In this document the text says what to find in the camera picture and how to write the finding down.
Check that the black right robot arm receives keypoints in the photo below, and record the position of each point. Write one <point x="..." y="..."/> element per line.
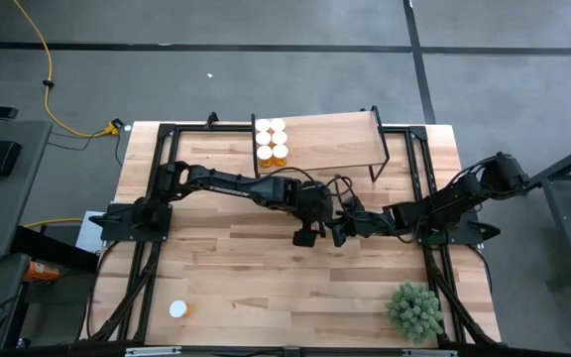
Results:
<point x="454" y="198"/>

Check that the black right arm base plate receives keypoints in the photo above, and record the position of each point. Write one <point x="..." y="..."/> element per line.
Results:
<point x="484" y="232"/>

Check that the small green artificial plant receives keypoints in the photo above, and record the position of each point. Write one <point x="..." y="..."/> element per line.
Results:
<point x="414" y="312"/>

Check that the wooden shelf black metal frame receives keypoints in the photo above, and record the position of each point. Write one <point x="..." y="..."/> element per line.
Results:
<point x="335" y="141"/>

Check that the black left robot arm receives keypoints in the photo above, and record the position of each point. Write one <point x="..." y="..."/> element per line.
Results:
<point x="236" y="186"/>

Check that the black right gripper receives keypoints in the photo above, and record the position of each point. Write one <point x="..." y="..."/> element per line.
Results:
<point x="372" y="223"/>

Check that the orange and white can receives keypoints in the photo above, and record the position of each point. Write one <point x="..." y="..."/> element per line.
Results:
<point x="40" y="272"/>

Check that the silver metal bracket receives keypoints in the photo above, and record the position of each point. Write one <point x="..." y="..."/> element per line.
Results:
<point x="429" y="353"/>
<point x="152" y="352"/>

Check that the white paper sheet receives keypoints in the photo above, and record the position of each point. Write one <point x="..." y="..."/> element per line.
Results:
<point x="89" y="238"/>

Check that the orange pill bottle white cap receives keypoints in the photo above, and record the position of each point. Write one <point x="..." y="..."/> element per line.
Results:
<point x="263" y="138"/>
<point x="264" y="152"/>
<point x="277" y="124"/>
<point x="279" y="137"/>
<point x="178" y="308"/>
<point x="262" y="125"/>
<point x="280" y="150"/>

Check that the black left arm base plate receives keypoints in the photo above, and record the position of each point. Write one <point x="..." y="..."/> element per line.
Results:
<point x="117" y="225"/>

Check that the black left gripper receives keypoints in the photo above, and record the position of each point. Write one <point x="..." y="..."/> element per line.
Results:
<point x="312" y="205"/>

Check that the grey desk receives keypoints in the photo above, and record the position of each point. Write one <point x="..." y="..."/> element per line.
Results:
<point x="3" y="213"/>

